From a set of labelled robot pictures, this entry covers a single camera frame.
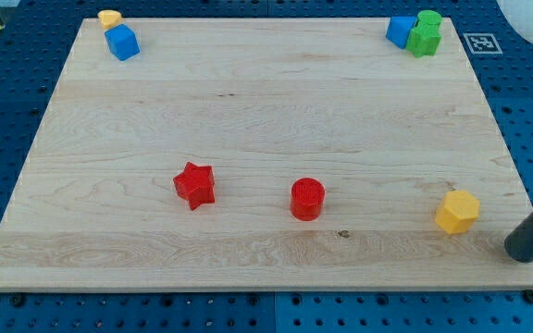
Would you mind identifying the yellow hexagon block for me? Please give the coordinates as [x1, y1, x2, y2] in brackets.
[435, 191, 480, 235]

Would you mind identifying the blue triangle block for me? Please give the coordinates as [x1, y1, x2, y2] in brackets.
[386, 16, 416, 49]

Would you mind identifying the wooden board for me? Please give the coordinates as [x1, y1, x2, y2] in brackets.
[0, 18, 533, 292]

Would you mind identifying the red cylinder block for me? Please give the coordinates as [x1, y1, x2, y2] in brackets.
[290, 178, 326, 221]

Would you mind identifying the red star block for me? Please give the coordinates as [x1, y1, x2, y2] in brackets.
[173, 162, 215, 210]

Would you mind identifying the blue cube block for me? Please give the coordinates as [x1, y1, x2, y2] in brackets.
[105, 24, 140, 61]

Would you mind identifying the green star block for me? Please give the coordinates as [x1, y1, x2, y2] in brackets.
[405, 25, 441, 58]

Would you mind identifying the yellow heart block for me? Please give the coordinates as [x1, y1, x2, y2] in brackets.
[97, 9, 123, 31]

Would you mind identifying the green cylinder block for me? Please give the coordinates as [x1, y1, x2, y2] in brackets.
[415, 9, 442, 32]

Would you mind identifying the white fiducial marker tag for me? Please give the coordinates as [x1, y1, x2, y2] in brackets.
[464, 32, 502, 55]

